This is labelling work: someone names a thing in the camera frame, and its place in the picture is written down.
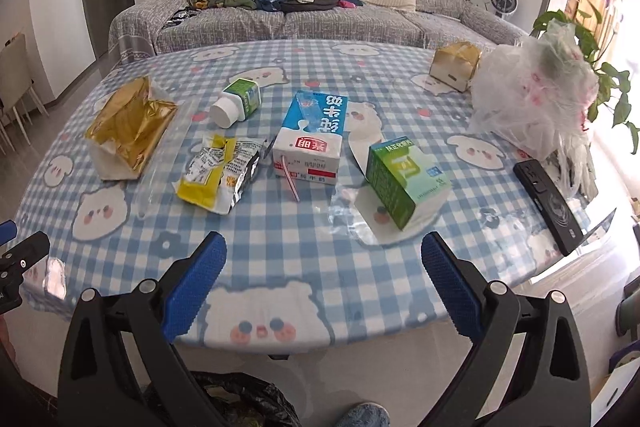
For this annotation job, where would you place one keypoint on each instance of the white plastic bag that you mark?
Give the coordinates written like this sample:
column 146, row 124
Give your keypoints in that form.
column 530, row 97

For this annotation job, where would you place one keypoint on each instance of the green medicine box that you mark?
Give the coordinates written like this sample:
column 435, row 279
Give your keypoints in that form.
column 400, row 187

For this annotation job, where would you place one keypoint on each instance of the beige dining chair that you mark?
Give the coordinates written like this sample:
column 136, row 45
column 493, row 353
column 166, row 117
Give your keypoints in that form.
column 17, row 72

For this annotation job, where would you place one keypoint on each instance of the dark garment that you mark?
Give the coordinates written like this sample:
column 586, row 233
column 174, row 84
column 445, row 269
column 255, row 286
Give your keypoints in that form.
column 315, row 6

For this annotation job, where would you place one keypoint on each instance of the yellow snack packet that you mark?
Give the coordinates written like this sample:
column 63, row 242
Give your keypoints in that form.
column 215, row 177

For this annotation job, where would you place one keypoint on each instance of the blue white milk carton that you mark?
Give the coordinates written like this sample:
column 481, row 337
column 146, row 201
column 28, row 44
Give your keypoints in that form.
column 312, row 132

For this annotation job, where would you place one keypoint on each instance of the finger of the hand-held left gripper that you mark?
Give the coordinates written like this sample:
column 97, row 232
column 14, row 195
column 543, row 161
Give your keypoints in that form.
column 7, row 231
column 27, row 254

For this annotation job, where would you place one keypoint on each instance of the bin with black liner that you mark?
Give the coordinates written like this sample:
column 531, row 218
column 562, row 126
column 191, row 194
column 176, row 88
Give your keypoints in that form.
column 235, row 402

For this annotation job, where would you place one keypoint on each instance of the white bottle green label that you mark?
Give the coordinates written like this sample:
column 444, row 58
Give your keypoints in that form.
column 237, row 102

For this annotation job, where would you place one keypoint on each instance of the blue checked bear tablecloth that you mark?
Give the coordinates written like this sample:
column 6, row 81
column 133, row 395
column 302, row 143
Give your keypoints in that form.
column 320, row 227

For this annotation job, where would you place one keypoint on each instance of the small beige gable box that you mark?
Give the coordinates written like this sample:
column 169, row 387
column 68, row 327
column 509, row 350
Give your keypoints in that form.
column 455, row 64

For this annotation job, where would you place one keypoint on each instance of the black remote control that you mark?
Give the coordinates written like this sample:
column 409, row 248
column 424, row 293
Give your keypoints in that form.
column 550, row 207

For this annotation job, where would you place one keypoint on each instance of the green garment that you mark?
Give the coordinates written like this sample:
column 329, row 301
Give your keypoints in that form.
column 237, row 1

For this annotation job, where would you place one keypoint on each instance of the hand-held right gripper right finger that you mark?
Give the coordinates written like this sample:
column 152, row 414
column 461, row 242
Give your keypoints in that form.
column 452, row 287

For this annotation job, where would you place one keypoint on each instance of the blue shoe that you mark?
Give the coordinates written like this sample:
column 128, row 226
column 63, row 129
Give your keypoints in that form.
column 362, row 416

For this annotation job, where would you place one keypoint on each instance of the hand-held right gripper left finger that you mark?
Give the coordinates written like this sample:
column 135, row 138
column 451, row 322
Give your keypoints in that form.
column 195, row 287

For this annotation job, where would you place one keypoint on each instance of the gold foil bag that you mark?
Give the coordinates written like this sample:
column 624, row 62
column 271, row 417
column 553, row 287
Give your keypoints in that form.
column 130, row 127

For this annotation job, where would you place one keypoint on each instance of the pink cloth item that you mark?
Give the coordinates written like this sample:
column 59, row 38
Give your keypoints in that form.
column 350, row 3

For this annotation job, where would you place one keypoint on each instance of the green potted plant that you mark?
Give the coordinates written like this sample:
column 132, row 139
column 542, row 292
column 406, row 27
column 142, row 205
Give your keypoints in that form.
column 610, row 82

